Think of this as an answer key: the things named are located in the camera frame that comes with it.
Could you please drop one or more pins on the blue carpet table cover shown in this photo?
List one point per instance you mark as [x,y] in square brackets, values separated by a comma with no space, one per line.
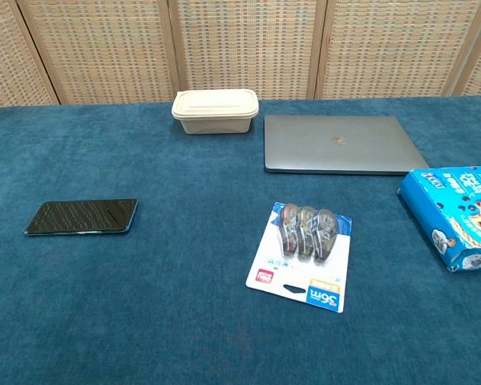
[184,288]

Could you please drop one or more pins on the correction tape blister pack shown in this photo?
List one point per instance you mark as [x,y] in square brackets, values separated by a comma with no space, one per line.
[270,262]

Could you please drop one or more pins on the grey closed laptop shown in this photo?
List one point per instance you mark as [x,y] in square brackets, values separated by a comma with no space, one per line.
[336,148]

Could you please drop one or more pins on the smartphone with light blue casing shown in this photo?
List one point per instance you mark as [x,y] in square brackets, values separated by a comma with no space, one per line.
[80,216]

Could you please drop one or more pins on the blue cookie box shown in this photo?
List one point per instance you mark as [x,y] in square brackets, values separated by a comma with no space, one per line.
[457,208]

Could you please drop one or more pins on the woven rattan folding screen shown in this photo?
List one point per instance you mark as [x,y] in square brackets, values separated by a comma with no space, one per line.
[240,40]

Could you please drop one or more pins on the beige lidded lunch box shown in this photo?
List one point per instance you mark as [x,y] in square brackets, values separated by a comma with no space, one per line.
[214,114]

